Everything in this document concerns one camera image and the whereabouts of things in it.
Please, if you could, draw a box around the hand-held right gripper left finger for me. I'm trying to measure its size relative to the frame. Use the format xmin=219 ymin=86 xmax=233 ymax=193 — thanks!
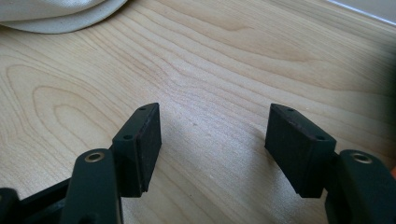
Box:
xmin=111 ymin=102 xmax=163 ymax=199

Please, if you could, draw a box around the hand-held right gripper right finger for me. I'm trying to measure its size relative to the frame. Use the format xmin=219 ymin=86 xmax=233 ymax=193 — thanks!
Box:
xmin=264 ymin=103 xmax=338 ymax=199

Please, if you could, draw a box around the white cloth bag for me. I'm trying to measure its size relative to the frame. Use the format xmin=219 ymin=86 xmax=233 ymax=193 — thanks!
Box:
xmin=0 ymin=0 xmax=129 ymax=35

